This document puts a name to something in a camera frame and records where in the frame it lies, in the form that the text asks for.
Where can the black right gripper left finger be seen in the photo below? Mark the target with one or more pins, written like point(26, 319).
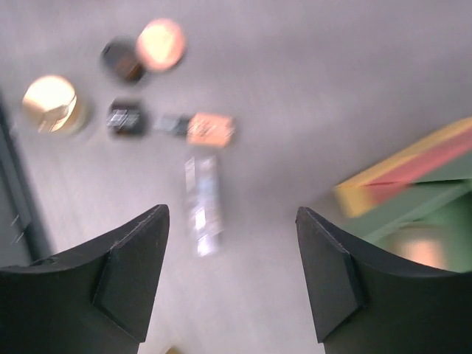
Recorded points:
point(93, 298)

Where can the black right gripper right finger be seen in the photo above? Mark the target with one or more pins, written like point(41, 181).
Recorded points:
point(364, 299)

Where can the green top drawer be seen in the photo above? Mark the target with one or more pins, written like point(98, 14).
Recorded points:
point(428, 223)

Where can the red drawer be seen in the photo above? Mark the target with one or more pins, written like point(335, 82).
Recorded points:
point(403, 176)

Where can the black square bottle cap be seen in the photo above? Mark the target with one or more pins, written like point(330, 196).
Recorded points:
point(127, 117)

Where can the peach foundation bottle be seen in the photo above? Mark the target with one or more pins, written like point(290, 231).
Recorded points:
point(204, 129)

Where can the green drawer cabinet shell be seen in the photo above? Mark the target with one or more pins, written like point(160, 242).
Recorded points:
point(457, 170)

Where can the gold round compact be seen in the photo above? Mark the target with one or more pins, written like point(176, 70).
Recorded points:
point(52, 105)

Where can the amber small jar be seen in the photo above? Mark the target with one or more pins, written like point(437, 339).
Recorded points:
point(120, 58)

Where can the pink round compact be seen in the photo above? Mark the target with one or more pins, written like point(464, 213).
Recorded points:
point(161, 45)

